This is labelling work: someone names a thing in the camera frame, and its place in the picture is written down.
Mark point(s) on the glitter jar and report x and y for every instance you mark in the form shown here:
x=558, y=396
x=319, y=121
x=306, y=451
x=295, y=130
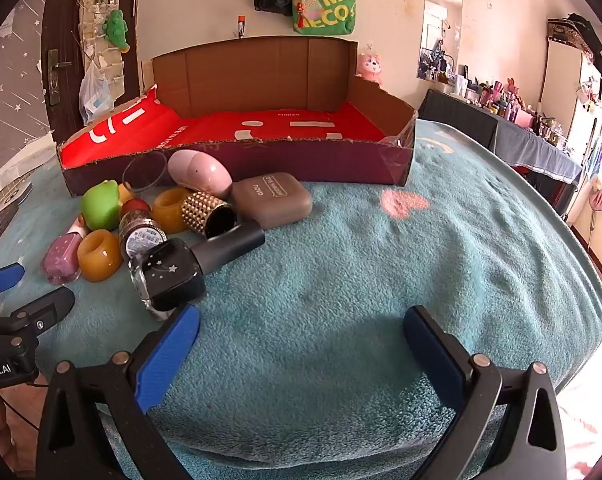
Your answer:
x=141, y=240

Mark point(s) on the dark side table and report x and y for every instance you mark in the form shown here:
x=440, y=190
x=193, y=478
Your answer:
x=476, y=120

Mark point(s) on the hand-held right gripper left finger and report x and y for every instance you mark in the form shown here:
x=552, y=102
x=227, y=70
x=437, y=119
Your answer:
x=166, y=360

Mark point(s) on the red tassel charm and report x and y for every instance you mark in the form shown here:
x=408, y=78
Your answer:
x=301, y=20

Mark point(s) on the wall mirror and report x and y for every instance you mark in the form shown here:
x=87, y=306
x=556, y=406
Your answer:
x=443, y=20

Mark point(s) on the small amber jar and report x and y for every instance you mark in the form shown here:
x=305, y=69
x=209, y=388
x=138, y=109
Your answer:
x=98, y=257

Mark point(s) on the green frog toy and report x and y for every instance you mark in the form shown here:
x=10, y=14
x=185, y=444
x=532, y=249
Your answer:
x=98, y=205

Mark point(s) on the green plush toy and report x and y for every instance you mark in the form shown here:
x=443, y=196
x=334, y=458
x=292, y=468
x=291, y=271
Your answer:
x=116, y=27

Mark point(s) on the clear plastic cup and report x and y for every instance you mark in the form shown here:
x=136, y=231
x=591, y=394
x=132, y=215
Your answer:
x=146, y=172

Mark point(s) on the purple nail polish bottle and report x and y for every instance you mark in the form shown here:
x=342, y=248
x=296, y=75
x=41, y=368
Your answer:
x=61, y=255

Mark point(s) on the grey-brown eyeshadow case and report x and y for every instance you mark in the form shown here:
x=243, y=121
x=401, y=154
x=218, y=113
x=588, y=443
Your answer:
x=271, y=202

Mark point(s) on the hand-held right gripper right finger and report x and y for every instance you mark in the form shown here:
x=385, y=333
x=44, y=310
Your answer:
x=431, y=355

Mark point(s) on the white wardrobe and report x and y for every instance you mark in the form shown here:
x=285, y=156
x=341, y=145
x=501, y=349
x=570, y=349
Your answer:
x=563, y=85

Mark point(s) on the black nail polish bottle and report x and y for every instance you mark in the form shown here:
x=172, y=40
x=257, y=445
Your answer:
x=181, y=265

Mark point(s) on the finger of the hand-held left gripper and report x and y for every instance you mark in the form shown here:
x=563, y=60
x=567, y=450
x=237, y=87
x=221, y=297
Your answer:
x=51, y=305
x=1, y=280

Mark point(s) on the large amber jar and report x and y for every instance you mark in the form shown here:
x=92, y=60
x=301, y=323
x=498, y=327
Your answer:
x=168, y=210

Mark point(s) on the pink plush toy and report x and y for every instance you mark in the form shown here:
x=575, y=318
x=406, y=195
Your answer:
x=370, y=67

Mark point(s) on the beige hanging organizer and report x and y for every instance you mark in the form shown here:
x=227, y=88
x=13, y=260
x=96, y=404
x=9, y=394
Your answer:
x=88, y=20

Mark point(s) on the stick with red cap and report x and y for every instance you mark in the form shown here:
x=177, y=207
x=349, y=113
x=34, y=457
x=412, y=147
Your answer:
x=241, y=27

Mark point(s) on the white plastic bag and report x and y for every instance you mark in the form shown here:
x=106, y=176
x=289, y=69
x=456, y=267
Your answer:
x=95, y=100

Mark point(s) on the row of cosmetic bottles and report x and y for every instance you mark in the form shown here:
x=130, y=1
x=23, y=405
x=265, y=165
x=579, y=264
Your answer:
x=511, y=100

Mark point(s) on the dark red ball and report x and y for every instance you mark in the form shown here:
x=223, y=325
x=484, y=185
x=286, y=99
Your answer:
x=135, y=206

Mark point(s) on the cardboard box with red lining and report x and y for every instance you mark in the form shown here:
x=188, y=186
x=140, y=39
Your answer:
x=281, y=75

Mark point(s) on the teal fleece blanket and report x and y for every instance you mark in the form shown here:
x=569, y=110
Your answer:
x=356, y=285

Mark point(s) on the gold studded cylinder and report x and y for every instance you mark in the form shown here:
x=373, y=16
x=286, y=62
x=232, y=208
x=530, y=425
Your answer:
x=201, y=210

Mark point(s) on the pink egg-shaped case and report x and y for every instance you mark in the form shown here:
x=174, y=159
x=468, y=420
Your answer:
x=196, y=167

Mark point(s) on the dark brown door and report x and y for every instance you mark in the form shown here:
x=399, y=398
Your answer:
x=63, y=20

